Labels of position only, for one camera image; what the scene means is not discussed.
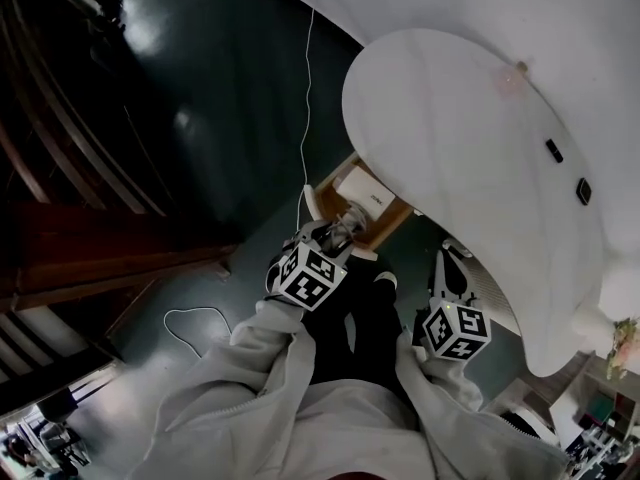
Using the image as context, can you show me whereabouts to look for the wooden stair handrail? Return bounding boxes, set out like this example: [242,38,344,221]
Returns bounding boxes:
[0,0,167,220]

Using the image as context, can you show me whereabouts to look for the small black tube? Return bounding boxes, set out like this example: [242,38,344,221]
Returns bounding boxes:
[544,137,566,165]

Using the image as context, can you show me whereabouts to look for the pink artificial flower bouquet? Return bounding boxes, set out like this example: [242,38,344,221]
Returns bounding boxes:
[604,317,640,382]

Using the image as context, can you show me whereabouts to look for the wooden stool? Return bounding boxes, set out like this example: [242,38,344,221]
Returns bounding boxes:
[302,151,416,264]

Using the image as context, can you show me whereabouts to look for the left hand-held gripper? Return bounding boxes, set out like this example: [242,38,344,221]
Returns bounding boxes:
[263,219,358,314]

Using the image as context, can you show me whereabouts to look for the wooden newel post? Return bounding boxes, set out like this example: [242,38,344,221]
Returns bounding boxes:
[0,202,239,315]

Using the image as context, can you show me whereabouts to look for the white floor cable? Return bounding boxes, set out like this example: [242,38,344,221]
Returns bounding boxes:
[163,7,318,360]

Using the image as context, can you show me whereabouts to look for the teal box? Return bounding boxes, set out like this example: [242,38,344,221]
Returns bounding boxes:
[584,397,614,420]

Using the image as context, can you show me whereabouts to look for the person's legs in black trousers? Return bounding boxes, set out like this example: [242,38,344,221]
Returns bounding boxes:
[299,254,417,395]

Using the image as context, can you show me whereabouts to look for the person's left forearm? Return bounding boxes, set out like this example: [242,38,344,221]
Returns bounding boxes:
[229,294,322,395]

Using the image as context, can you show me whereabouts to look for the grey shelf desk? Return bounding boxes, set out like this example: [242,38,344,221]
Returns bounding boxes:
[481,354,640,469]

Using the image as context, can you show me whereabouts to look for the small pink glass cup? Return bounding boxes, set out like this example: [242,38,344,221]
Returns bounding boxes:
[491,59,532,100]

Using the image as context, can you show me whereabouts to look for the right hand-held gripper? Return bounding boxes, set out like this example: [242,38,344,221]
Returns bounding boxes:
[411,247,495,360]

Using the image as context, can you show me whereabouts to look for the person's right forearm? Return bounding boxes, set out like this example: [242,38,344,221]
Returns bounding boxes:
[399,344,487,415]

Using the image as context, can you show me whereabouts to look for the white hair dryer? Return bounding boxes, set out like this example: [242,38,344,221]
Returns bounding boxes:
[327,164,397,249]

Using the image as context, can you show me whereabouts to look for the dark stair steps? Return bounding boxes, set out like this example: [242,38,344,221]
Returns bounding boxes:
[0,304,124,417]

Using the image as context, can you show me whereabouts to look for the white vase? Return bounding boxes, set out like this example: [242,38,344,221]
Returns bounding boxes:
[571,302,622,355]

